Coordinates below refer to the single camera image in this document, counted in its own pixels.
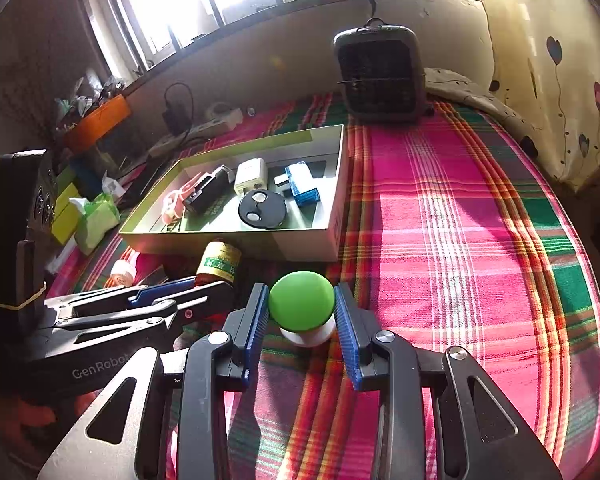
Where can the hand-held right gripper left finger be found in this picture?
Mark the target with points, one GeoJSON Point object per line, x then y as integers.
{"type": "Point", "coordinates": [257, 330]}

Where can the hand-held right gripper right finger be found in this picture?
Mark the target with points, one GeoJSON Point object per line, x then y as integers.
{"type": "Point", "coordinates": [347, 340]}

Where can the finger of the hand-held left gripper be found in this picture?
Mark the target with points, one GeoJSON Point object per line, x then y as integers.
{"type": "Point", "coordinates": [165, 290]}
{"type": "Point", "coordinates": [130, 322]}

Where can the green and white mushroom knob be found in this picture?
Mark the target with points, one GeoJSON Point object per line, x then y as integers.
{"type": "Point", "coordinates": [302, 297]}

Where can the red plastic bottle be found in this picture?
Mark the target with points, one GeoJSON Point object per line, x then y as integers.
{"type": "Point", "coordinates": [220, 262]}

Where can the green and white cardboard box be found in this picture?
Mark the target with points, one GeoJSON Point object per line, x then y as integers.
{"type": "Point", "coordinates": [230, 247]}

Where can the black rectangular adapter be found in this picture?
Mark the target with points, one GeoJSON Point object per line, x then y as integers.
{"type": "Point", "coordinates": [215, 190]}

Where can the black round key fob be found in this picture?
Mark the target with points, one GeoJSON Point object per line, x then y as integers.
{"type": "Point", "coordinates": [262, 209]}

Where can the white power adapter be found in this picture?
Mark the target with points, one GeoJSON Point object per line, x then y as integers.
{"type": "Point", "coordinates": [250, 177]}

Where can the person's left hand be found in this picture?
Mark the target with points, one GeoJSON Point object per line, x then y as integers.
{"type": "Point", "coordinates": [32, 412]}

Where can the small red and white bottle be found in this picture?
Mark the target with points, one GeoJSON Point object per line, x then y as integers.
{"type": "Point", "coordinates": [125, 269]}

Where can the lime green box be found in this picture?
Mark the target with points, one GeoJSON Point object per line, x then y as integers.
{"type": "Point", "coordinates": [65, 215]}

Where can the dark green box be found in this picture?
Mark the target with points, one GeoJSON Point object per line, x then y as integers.
{"type": "Point", "coordinates": [66, 177]}

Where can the green tissue pack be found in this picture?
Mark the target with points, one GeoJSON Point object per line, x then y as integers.
{"type": "Point", "coordinates": [97, 222]}

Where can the pink plastic clip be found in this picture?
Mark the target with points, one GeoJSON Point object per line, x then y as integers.
{"type": "Point", "coordinates": [172, 205]}

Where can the plaid tablecloth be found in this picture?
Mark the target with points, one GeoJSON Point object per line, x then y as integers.
{"type": "Point", "coordinates": [455, 260]}

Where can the orange basket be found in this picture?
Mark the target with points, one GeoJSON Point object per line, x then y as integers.
{"type": "Point", "coordinates": [97, 122]}

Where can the blue plastic block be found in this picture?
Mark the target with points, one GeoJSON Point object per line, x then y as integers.
{"type": "Point", "coordinates": [302, 185]}

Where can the white power strip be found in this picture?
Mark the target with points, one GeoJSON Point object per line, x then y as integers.
{"type": "Point", "coordinates": [205, 125]}

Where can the grey portable heater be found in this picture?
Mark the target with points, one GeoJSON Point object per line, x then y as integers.
{"type": "Point", "coordinates": [377, 72]}

